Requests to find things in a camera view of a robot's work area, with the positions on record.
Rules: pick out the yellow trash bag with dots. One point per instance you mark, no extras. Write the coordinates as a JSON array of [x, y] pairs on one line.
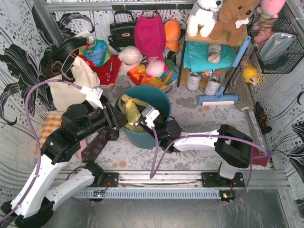
[[128, 106]]

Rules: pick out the brown floral necktie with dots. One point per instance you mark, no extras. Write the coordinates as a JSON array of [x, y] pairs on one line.
[[94, 148]]

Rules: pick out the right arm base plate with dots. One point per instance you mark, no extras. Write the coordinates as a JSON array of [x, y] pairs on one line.
[[213, 179]]

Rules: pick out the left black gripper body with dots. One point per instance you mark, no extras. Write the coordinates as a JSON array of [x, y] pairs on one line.
[[109, 116]]

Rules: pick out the orange plush toy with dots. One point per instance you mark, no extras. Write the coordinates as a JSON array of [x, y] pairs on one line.
[[173, 33]]

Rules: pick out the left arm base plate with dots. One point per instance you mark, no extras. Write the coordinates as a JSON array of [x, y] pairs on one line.
[[110, 180]]

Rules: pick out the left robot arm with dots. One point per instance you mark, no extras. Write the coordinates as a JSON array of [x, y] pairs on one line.
[[36, 203]]

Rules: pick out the pink white plush doll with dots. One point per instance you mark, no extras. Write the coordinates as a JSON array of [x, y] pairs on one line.
[[156, 67]]

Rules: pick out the rainbow striped bag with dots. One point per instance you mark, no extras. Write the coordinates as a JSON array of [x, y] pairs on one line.
[[138, 76]]

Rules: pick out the teal trash bin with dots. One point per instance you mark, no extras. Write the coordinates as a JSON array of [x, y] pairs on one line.
[[153, 96]]

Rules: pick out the orange checkered towel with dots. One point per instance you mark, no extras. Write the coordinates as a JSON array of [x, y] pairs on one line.
[[52, 122]]

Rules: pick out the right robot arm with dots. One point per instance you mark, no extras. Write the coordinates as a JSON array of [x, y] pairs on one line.
[[233, 146]]

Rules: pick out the magenta orange cloth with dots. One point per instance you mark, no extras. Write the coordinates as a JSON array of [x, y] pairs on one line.
[[260, 161]]

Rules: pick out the black leather handbag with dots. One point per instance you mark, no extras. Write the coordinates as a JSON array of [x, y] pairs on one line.
[[122, 33]]

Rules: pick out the black metal shelf rack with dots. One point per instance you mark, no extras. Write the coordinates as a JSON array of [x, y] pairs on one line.
[[213, 42]]

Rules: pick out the colourful scarf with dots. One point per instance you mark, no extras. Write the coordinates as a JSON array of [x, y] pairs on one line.
[[95, 54]]

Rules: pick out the red garment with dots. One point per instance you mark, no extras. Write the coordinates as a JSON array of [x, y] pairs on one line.
[[108, 72]]

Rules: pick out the silver pouch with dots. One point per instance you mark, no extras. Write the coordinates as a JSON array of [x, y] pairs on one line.
[[276, 45]]

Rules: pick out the brown plush dog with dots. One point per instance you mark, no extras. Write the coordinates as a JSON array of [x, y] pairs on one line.
[[233, 18]]

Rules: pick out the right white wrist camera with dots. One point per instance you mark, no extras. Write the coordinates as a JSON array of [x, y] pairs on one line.
[[148, 115]]

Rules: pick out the white plush dog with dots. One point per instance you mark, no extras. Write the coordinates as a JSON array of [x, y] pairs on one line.
[[203, 17]]

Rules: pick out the white fluffy plush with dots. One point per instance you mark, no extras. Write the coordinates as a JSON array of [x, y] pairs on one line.
[[130, 58]]

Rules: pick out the grey patterned rolled cloth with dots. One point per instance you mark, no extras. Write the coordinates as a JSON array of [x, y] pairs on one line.
[[214, 52]]

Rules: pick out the black wire basket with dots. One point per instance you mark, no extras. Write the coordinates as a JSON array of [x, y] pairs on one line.
[[284, 63]]

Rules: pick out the yellow plush duck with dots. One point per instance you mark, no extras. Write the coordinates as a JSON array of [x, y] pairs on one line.
[[249, 73]]

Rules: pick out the pink plush toy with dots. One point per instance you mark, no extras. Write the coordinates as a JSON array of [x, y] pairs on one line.
[[268, 14]]

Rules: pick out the teal folded cloth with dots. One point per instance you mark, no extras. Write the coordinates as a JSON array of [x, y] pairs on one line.
[[196, 57]]

